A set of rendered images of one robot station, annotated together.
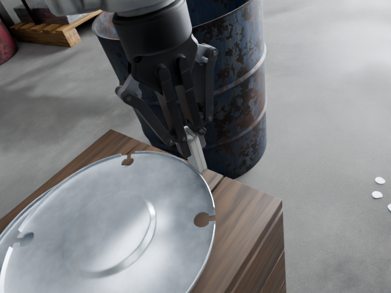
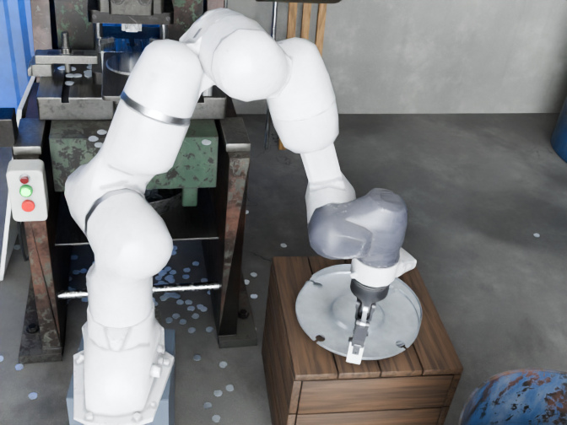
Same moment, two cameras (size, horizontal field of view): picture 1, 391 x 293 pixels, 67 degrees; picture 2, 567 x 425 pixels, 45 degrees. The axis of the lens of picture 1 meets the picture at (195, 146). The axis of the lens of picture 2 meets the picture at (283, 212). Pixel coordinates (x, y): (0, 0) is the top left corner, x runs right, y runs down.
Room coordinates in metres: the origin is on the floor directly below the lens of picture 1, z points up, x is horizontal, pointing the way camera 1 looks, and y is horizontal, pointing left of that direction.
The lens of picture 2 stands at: (0.65, -0.98, 1.44)
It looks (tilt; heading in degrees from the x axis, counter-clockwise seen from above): 34 degrees down; 119
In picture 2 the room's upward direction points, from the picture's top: 7 degrees clockwise
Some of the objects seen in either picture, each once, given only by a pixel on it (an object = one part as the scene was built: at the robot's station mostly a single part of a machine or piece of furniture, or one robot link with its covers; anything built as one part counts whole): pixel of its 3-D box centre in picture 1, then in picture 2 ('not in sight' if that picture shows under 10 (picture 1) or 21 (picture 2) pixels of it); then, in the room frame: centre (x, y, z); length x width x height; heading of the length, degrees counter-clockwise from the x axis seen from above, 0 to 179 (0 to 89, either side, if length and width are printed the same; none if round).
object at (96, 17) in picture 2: not in sight; (131, 11); (-0.52, 0.23, 0.86); 0.20 x 0.16 x 0.05; 44
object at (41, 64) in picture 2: not in sight; (62, 52); (-0.63, 0.10, 0.76); 0.17 x 0.06 x 0.10; 44
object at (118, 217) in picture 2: not in sight; (127, 263); (0.03, -0.36, 0.71); 0.18 x 0.11 x 0.25; 158
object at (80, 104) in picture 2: not in sight; (133, 83); (-0.51, 0.22, 0.68); 0.45 x 0.30 x 0.06; 44
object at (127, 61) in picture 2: not in sight; (134, 97); (-0.39, 0.10, 0.72); 0.25 x 0.14 x 0.14; 134
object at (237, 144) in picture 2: not in sight; (224, 132); (-0.42, 0.51, 0.45); 0.92 x 0.12 x 0.90; 134
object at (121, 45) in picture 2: not in sight; (132, 53); (-0.51, 0.22, 0.76); 0.15 x 0.09 x 0.05; 44
